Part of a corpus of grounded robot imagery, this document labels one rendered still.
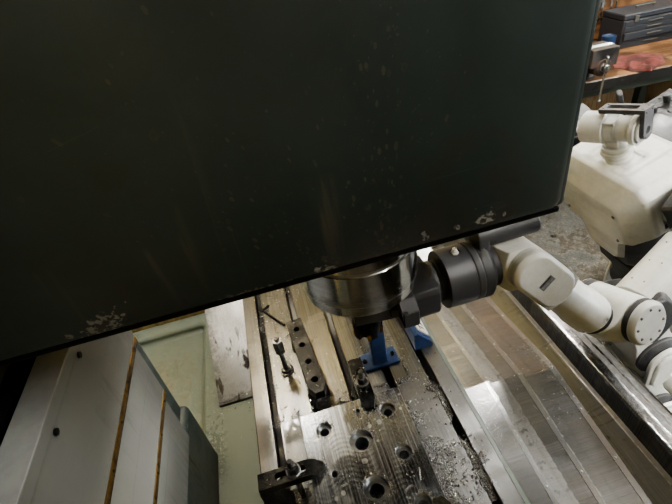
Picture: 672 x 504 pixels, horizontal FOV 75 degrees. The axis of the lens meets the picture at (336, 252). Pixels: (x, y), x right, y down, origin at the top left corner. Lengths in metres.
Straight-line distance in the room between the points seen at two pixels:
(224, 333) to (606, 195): 1.24
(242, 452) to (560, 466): 0.86
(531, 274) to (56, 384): 0.65
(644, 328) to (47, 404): 0.87
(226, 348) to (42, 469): 1.04
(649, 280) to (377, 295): 0.53
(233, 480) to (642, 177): 1.27
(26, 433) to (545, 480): 1.03
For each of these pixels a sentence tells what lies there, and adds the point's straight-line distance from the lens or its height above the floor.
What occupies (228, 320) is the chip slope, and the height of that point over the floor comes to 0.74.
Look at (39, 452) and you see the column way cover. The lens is 0.66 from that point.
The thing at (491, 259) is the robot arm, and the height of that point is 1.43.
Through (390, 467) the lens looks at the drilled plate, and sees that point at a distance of 0.95.
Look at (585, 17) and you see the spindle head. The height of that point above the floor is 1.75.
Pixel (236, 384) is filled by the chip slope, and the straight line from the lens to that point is 1.59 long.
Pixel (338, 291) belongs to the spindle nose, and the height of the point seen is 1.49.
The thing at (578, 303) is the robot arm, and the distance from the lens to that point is 0.79.
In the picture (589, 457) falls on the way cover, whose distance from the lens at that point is 1.33.
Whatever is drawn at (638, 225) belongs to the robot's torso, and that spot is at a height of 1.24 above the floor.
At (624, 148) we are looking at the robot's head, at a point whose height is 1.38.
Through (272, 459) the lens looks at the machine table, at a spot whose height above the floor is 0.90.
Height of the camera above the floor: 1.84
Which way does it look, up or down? 37 degrees down
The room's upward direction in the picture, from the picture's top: 11 degrees counter-clockwise
